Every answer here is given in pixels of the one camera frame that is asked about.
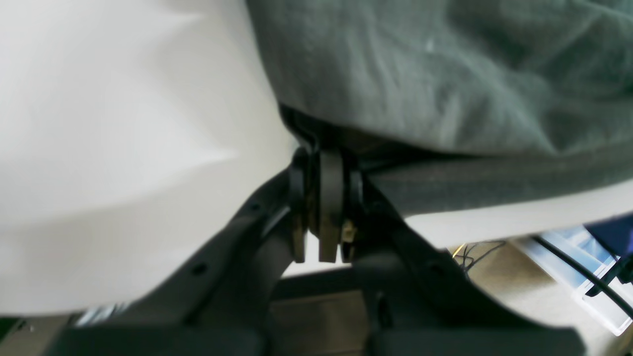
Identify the clear plastic storage bin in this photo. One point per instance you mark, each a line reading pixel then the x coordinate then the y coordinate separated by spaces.
pixel 557 251

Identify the blue cloth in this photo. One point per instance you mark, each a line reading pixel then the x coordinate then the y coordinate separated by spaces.
pixel 615 234

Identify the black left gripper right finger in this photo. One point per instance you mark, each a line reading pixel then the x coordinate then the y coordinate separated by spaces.
pixel 417 300

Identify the black computer case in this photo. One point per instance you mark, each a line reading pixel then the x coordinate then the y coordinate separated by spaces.
pixel 318 314

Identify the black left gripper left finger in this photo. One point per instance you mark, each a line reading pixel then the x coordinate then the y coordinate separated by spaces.
pixel 216 304

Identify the dark grey t-shirt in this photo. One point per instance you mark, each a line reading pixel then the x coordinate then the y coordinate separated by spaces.
pixel 457 104

